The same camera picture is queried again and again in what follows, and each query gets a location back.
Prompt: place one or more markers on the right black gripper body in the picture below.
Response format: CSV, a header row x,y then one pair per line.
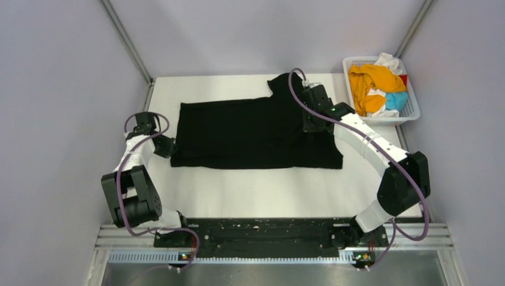
x,y
309,121

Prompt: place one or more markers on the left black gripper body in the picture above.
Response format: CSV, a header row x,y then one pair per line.
x,y
164,148

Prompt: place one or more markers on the black t shirt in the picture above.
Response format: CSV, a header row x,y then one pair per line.
x,y
259,133

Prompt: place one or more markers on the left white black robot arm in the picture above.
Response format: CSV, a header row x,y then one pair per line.
x,y
131,196

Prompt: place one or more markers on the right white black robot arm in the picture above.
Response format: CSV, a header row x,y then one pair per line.
x,y
404,176

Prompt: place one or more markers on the yellow t shirt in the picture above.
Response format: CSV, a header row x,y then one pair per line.
x,y
366,77

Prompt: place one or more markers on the blue t shirt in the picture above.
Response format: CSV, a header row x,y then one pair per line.
x,y
396,100

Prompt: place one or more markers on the white t shirt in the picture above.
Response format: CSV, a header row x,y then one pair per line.
x,y
393,64

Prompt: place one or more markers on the red t shirt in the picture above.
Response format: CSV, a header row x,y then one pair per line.
x,y
404,78

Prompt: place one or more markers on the white plastic laundry basket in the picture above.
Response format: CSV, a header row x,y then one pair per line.
x,y
408,113

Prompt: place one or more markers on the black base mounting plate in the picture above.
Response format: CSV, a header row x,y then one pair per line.
x,y
182,239

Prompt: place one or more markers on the left aluminium corner post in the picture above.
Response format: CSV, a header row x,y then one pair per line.
x,y
126,40

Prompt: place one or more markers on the aluminium corner post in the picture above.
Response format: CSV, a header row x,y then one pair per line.
x,y
414,27
126,40

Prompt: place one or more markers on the right aluminium corner post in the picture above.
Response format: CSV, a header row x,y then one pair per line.
x,y
414,27

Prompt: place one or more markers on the aluminium front frame rail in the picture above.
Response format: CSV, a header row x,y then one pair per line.
x,y
323,233

